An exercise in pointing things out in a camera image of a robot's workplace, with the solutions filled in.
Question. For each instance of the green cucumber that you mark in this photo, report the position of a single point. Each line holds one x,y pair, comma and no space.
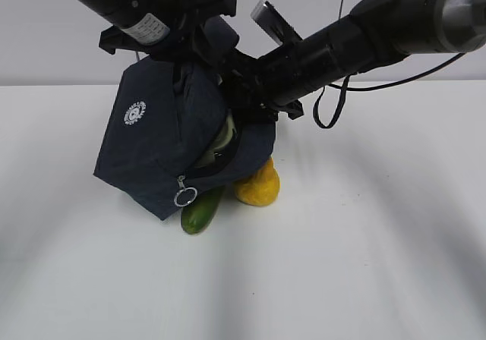
196,217

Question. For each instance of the yellow pear-shaped squash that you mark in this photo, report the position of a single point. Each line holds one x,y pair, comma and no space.
259,189

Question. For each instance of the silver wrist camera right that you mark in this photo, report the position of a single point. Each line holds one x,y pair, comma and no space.
274,24

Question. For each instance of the green lid glass container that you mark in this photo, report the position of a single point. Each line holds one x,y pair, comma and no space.
225,136

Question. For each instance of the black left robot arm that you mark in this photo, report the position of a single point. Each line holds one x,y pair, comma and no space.
114,2

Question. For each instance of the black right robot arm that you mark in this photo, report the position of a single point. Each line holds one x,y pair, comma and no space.
374,34

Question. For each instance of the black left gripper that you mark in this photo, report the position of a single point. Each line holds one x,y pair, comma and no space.
172,30

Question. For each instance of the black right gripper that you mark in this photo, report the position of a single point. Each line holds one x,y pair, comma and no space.
243,90

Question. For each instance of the dark blue lunch bag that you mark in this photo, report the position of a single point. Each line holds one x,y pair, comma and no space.
164,117

